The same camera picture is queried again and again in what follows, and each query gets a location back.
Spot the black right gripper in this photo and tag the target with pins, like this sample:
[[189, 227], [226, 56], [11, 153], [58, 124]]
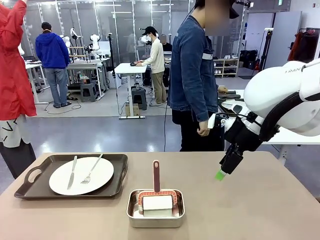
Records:
[[243, 136]]

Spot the white round dinner plate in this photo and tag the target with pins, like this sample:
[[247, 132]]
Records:
[[95, 180]]

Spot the silver fork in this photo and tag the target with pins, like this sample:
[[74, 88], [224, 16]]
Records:
[[91, 170]]

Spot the silver table knife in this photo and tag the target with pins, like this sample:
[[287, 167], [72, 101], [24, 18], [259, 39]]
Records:
[[72, 175]]

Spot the dark brown serving tray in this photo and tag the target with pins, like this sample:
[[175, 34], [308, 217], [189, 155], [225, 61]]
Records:
[[37, 190]]

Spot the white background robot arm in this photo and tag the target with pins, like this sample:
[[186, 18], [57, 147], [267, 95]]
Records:
[[95, 43]]

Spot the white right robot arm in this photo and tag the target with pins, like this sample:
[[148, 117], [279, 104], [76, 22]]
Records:
[[275, 87]]

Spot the person's right forearm denim sleeve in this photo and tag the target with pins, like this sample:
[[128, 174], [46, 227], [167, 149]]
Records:
[[201, 110]]

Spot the person's right hand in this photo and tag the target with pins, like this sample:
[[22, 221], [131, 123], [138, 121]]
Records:
[[203, 129]]

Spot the person's left hand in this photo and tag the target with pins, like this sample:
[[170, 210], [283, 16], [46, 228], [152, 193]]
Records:
[[222, 89]]

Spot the white side table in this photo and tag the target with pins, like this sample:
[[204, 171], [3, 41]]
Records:
[[287, 138]]

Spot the dark folded cloth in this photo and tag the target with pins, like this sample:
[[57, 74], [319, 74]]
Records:
[[226, 95]]

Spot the wooden shoe rack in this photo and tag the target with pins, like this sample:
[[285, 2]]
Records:
[[225, 67]]

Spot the person in denim jacket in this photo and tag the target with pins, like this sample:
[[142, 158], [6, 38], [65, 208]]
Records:
[[190, 75]]

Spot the rectangular metal tin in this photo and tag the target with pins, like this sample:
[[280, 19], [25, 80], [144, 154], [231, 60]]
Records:
[[155, 222]]

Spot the black suitcases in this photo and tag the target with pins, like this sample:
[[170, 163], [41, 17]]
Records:
[[248, 58]]

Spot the cardboard box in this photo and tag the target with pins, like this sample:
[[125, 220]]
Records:
[[131, 110]]

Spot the grey plastic stool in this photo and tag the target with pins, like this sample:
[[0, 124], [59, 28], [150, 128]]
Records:
[[88, 92], [138, 97]]

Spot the black tripod light stand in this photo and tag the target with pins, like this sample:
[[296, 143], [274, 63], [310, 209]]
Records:
[[267, 45]]

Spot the person in cream sweater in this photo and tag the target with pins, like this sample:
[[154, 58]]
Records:
[[157, 57]]

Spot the seated person in black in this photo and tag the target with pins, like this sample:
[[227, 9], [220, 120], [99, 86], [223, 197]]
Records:
[[166, 45]]

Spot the clothes rack with coats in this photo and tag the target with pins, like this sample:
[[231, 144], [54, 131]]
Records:
[[303, 45]]

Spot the white standing desk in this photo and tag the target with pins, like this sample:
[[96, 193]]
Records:
[[127, 68]]

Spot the white desk with robots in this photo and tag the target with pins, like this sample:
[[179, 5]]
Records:
[[82, 66]]

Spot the person in blue hoodie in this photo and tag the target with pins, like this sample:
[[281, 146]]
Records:
[[51, 52]]

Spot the white desk with thin legs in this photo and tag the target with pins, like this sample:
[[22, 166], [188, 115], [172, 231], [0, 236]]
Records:
[[35, 65]]

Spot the person in red coat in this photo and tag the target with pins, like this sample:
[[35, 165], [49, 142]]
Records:
[[12, 75]]

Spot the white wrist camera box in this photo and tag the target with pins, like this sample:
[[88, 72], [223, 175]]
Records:
[[212, 121]]

